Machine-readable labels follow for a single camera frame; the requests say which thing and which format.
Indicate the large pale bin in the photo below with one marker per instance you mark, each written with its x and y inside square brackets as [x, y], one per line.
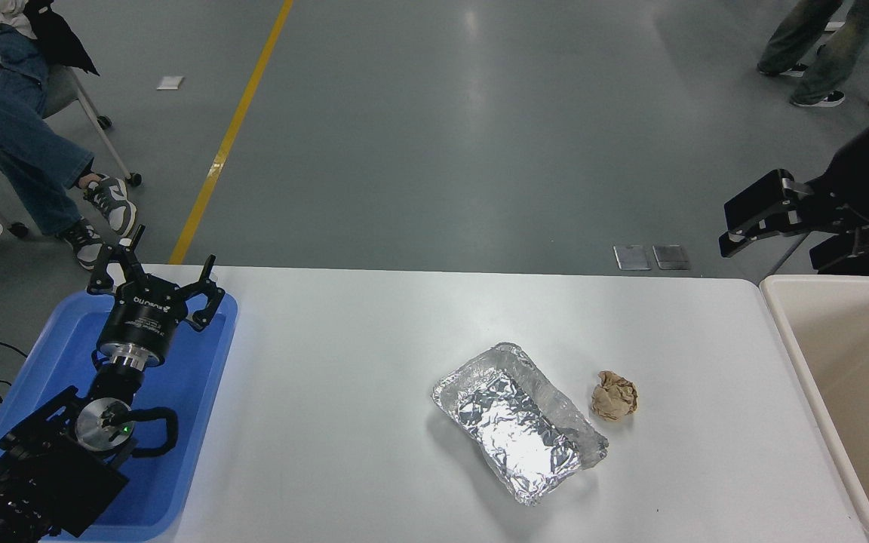
[857, 377]

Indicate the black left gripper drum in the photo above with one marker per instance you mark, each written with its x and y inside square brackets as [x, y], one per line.
[140, 320]

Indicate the walking person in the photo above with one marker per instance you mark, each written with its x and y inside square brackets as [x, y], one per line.
[834, 53]

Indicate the black cloth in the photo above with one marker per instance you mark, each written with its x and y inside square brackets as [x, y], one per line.
[57, 38]

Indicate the metal floor plate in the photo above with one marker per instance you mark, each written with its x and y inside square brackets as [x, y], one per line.
[671, 257]
[632, 258]

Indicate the blue plastic tray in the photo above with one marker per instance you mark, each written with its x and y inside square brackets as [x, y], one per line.
[193, 392]

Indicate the white paper scrap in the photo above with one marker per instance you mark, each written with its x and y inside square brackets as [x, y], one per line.
[170, 83]

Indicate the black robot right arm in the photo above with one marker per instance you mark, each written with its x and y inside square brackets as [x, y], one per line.
[864, 188]

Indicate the crumpled tan paper ball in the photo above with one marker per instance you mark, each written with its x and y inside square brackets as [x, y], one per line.
[615, 396]

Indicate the grey wheeled chair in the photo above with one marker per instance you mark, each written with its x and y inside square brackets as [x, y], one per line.
[65, 87]

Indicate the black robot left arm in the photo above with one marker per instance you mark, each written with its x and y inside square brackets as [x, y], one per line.
[50, 475]

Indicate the foil tray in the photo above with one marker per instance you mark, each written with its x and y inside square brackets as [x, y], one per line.
[517, 430]

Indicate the seated person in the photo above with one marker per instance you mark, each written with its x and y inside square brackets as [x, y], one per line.
[4, 113]

